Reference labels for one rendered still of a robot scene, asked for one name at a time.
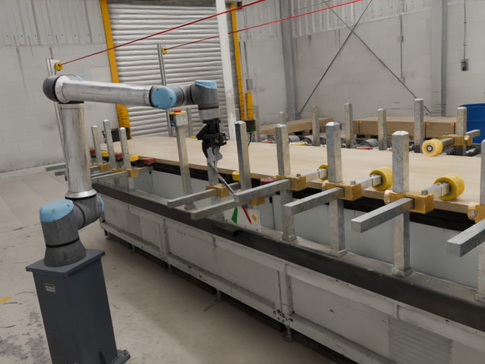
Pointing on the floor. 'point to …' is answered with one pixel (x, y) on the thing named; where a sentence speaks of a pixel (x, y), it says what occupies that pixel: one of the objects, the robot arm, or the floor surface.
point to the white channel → (226, 68)
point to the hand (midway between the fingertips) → (213, 164)
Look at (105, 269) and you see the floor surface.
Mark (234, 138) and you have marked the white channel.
